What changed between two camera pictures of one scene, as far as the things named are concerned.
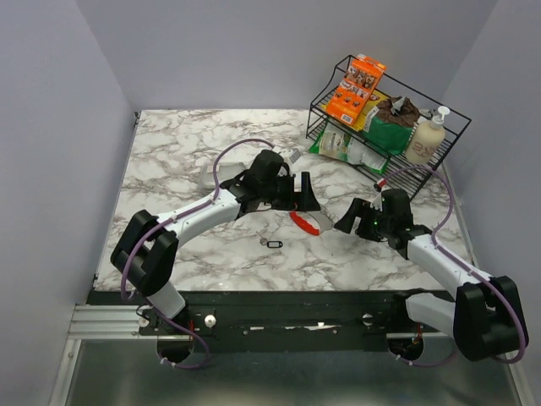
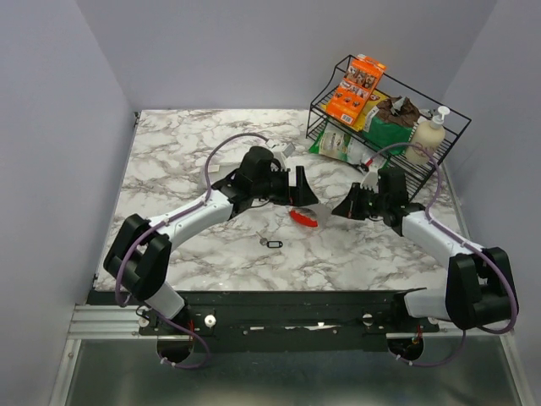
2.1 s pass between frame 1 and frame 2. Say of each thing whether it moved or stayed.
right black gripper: moved
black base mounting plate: stayed
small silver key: stayed
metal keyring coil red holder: moved
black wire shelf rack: stayed
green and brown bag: stayed
